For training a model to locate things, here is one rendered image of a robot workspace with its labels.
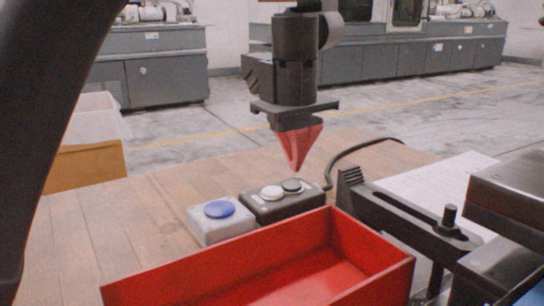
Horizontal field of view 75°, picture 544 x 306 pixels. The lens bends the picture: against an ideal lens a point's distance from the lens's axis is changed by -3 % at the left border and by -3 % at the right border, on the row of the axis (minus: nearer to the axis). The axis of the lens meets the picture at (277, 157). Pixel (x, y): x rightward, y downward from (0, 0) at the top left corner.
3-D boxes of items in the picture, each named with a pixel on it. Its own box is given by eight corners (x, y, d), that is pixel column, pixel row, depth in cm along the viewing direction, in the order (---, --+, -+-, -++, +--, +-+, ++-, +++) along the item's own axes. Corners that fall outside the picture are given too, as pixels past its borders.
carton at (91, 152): (40, 167, 254) (22, 97, 235) (127, 152, 281) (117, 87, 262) (34, 211, 198) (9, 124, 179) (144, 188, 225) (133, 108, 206)
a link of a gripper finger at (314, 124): (252, 170, 52) (249, 105, 48) (294, 159, 55) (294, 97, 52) (279, 189, 46) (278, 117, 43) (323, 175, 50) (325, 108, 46)
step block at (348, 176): (333, 231, 47) (337, 168, 44) (350, 224, 49) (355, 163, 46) (369, 257, 42) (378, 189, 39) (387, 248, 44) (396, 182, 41)
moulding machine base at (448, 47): (279, 96, 520) (279, 24, 483) (248, 84, 602) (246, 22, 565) (501, 69, 773) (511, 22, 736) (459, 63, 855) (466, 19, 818)
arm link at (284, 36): (289, 59, 50) (288, 6, 48) (328, 62, 48) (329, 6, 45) (263, 67, 45) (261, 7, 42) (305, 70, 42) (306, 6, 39)
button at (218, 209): (199, 216, 47) (197, 203, 47) (227, 208, 49) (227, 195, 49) (212, 231, 44) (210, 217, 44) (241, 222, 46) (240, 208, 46)
